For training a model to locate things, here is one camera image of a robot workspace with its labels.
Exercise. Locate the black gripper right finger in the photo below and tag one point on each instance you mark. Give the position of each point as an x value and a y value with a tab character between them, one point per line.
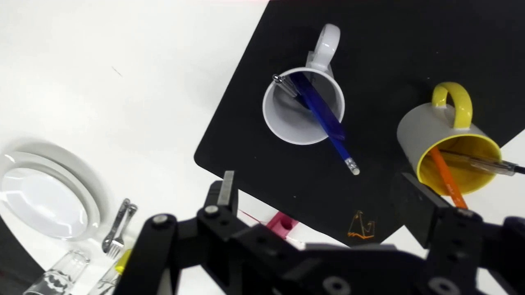
429	215

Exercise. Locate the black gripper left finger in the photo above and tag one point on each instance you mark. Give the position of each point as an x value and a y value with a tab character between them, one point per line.
227	190

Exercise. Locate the blue pencil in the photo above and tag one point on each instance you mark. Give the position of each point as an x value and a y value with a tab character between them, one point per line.
329	123

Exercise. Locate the orange pencil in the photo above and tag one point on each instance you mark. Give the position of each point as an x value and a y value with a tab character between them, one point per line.
446	177

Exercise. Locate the yellow mug grey outside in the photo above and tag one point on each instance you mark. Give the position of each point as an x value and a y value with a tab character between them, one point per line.
421	131

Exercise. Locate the white mug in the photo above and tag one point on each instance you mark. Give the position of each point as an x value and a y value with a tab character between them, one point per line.
288	123

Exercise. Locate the pink comb-like object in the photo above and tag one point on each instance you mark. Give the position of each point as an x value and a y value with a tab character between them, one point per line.
282	223

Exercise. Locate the silver pen black tip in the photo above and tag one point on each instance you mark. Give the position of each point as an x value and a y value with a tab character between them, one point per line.
482	162

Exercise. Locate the metal fork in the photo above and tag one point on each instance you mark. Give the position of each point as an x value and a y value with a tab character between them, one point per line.
122	221

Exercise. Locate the silver black marker pen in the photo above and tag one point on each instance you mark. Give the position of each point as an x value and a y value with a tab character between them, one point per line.
288	90

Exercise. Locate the yellow clear plastic utensil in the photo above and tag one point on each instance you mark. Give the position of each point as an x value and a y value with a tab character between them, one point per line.
113	272

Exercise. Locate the black table mat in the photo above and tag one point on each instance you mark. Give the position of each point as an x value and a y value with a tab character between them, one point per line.
383	54

